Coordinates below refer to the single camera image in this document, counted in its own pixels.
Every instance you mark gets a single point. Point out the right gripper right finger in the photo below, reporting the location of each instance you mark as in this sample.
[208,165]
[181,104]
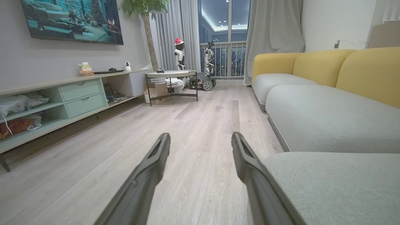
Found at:
[256,187]

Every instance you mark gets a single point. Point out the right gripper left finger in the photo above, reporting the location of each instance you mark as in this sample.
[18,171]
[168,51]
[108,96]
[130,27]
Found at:
[147,181]

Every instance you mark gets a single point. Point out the cardboard box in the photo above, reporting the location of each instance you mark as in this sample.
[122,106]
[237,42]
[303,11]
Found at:
[156,92]

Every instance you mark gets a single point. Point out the large pale green drawer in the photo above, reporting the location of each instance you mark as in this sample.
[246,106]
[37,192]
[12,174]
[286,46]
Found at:
[84,105]

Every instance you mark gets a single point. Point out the yellow and grey sofa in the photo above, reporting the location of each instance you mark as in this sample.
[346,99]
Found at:
[328,118]

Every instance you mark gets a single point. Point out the white-top black-leg coffee table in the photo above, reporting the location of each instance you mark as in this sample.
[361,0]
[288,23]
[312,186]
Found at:
[172,74]

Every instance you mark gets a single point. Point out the long pale green TV cabinet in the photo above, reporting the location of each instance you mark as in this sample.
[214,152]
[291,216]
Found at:
[53,123]

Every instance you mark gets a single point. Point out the small pale green drawer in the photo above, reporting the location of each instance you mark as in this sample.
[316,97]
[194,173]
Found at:
[79,90]

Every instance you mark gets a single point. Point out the black flat keyboard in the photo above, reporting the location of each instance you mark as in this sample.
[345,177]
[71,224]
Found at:
[108,72]

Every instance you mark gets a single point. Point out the colourful toy figurine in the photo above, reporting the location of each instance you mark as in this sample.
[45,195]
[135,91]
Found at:
[85,69]

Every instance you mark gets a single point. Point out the wheeled robot with arms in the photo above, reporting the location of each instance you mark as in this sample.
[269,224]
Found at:
[207,68]

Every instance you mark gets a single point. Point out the white robot with santa hat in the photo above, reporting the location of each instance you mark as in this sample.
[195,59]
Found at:
[179,56]

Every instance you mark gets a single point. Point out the red mesh bag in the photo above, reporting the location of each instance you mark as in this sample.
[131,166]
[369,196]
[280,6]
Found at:
[17,125]

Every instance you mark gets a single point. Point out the tall green indoor tree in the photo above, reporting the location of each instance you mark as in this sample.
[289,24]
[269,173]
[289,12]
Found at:
[149,37]

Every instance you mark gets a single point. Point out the white plastic bag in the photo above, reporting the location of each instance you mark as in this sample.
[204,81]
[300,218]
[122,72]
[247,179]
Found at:
[18,104]

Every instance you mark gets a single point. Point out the thick beige curtain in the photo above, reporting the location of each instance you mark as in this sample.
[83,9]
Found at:
[275,31]

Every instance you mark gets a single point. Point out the sheer grey curtain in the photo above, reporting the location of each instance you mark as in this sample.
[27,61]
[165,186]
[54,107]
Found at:
[175,22]

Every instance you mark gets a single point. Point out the balcony glass door with railing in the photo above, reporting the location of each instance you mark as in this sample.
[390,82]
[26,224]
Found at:
[223,18]

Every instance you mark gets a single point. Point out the beige board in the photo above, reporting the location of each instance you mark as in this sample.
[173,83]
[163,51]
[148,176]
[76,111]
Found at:
[384,34]

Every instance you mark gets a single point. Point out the white security camera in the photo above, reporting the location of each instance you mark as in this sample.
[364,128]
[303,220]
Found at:
[128,66]

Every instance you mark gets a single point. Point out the wall-mounted flat television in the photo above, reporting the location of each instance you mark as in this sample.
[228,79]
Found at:
[72,18]

